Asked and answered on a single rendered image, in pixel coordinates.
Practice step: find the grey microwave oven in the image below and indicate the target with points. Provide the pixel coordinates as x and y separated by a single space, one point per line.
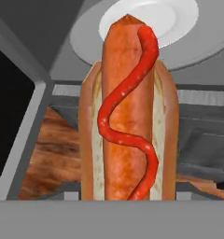
198 79

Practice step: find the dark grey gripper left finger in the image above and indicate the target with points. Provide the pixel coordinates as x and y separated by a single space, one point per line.
71 190

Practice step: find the white plate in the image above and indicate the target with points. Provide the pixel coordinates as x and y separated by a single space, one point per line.
176 18

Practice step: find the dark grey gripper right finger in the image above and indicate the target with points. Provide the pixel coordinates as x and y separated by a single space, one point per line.
186 190

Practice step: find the hot dog with ketchup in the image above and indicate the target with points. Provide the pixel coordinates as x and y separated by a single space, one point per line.
126 102

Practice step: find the grey round microwave turntable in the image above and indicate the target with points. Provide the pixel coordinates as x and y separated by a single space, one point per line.
207 40

